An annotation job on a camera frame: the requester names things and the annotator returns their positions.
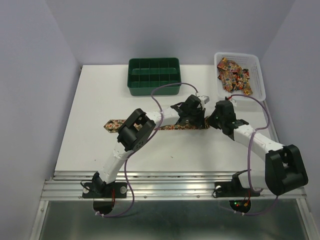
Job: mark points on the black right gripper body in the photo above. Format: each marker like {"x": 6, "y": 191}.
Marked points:
{"x": 216, "y": 121}

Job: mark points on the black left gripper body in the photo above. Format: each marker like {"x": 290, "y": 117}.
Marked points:
{"x": 196, "y": 116}

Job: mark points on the paisley flamingo patterned tie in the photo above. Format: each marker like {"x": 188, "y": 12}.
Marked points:
{"x": 113, "y": 126}

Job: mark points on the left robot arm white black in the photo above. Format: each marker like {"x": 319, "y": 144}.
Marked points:
{"x": 136, "y": 130}

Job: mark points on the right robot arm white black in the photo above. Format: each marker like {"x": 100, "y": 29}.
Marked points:
{"x": 284, "y": 169}

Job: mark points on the colourful patterned tie in basket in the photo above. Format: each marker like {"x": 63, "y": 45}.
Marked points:
{"x": 233, "y": 77}

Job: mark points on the white perforated plastic basket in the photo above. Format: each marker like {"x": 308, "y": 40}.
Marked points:
{"x": 250, "y": 62}

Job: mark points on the green divided plastic tray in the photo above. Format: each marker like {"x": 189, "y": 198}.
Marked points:
{"x": 146, "y": 74}

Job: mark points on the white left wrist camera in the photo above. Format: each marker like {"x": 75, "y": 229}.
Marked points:
{"x": 205, "y": 99}

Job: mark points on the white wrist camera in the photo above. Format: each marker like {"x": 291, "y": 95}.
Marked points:
{"x": 205, "y": 99}
{"x": 233, "y": 101}

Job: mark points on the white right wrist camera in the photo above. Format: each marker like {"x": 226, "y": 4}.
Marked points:
{"x": 233, "y": 101}

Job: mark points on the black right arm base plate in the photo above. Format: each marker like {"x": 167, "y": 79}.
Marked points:
{"x": 226, "y": 189}

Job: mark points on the aluminium mounting rail frame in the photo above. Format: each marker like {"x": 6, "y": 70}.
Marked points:
{"x": 172, "y": 178}

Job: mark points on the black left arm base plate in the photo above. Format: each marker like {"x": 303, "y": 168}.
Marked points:
{"x": 113, "y": 190}

